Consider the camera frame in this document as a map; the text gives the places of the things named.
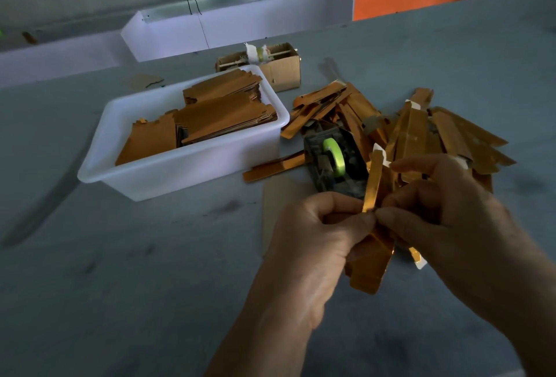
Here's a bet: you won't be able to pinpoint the person's left hand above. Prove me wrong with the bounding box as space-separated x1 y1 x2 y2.
261 192 376 330

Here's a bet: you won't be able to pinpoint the person's right hand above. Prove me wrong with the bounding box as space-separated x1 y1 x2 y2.
375 155 535 313

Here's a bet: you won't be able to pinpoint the pile of beige blanks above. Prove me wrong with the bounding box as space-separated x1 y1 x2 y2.
261 176 314 256

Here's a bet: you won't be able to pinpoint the pile of gold boxes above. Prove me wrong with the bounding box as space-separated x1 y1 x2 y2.
280 80 517 269

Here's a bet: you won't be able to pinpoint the gold cartons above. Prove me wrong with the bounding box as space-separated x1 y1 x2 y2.
115 69 278 165

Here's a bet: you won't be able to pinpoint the person's right forearm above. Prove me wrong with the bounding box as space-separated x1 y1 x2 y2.
486 255 556 377

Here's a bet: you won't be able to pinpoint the person's left forearm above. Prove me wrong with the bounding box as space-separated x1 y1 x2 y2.
206 296 331 377

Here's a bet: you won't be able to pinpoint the black tape dispenser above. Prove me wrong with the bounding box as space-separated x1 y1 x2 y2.
304 126 370 200

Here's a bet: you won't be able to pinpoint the green tape roll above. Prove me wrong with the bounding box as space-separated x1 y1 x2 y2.
322 136 347 179

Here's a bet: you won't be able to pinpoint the white plastic bin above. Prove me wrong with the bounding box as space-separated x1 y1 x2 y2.
77 65 291 202

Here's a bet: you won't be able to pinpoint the small cardboard box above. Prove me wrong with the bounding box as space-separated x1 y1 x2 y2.
215 42 302 92

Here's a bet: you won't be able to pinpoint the long white tray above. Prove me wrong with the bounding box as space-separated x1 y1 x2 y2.
0 32 136 88
120 0 356 63

